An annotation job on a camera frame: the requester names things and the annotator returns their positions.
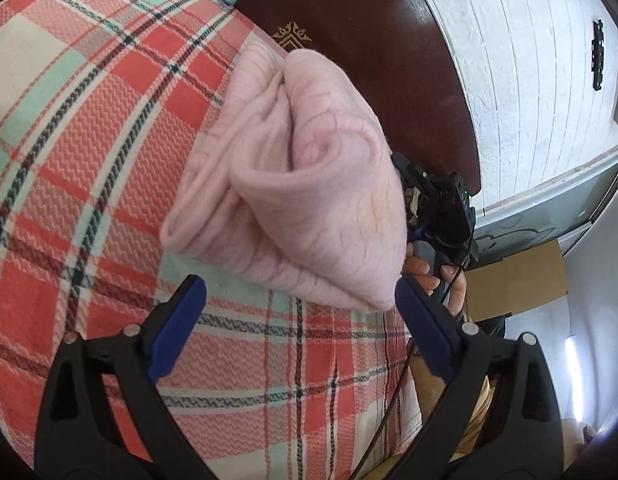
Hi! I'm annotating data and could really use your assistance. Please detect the brown cardboard sheet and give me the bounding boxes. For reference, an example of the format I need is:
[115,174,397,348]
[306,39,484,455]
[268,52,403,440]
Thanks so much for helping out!
[466,240,568,321]

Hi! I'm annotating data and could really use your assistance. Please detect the pink knit sweater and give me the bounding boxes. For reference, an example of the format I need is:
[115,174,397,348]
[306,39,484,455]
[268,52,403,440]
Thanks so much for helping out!
[160,41,407,311]

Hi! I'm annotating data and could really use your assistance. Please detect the person's right hand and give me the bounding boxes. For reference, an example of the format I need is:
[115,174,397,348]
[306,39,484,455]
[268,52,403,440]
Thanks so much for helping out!
[403,243,468,318]

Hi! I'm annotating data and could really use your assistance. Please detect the plaid red bed sheet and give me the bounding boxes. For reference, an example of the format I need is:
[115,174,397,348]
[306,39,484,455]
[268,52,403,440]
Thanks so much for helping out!
[0,0,421,479]

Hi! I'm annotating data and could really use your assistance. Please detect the dark brown wooden headboard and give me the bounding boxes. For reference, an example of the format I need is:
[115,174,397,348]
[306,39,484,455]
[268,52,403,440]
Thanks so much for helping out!
[237,0,480,195]

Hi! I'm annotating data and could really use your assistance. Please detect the black wall bracket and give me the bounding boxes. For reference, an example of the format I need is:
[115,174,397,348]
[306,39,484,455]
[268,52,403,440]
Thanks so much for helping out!
[591,20,604,91]

